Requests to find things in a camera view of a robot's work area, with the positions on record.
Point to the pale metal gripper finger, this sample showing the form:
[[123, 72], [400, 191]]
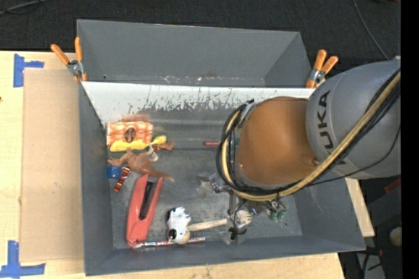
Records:
[[214, 184], [239, 237]]

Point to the small red stick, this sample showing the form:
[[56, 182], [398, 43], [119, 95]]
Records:
[[212, 143]]

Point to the multicoloured pen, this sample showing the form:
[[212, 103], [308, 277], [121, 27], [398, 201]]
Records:
[[196, 240]]

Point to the brown toy dinosaur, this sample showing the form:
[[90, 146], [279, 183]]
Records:
[[139, 164]]

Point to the red stapler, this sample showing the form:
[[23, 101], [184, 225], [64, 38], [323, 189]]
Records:
[[137, 218]]

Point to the red-brown striped packet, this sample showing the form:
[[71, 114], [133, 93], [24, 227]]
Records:
[[121, 178]]

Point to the yellow toy banana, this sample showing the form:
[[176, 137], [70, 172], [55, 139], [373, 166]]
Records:
[[126, 146]]

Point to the blue cup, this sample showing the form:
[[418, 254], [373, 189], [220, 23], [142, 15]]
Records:
[[113, 172]]

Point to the grey metal bin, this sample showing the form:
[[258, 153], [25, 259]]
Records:
[[196, 55]]

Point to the brown cardboard board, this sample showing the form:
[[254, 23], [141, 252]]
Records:
[[49, 156]]

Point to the black cylinder on white bracket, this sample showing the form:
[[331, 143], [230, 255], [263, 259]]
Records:
[[233, 232]]

